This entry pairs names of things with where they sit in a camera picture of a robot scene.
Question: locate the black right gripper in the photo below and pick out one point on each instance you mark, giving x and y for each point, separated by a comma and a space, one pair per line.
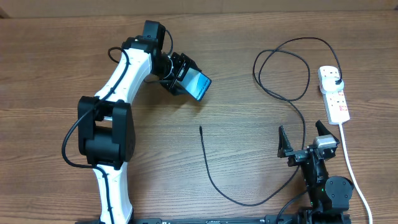
296, 155

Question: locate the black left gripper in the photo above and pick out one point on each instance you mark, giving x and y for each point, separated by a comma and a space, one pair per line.
183, 63

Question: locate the blue screen smartphone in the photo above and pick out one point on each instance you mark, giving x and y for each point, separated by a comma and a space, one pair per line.
195, 83

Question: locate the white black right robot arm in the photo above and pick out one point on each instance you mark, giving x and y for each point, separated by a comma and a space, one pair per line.
329, 196

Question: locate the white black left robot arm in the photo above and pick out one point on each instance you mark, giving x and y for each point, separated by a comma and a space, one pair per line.
106, 135

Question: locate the white charger adapter plug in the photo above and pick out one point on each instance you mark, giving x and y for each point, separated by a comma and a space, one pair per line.
331, 84

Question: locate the white power strip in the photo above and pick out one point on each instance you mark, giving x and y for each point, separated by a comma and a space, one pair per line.
335, 102

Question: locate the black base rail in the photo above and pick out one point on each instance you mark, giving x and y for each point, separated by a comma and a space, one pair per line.
268, 219

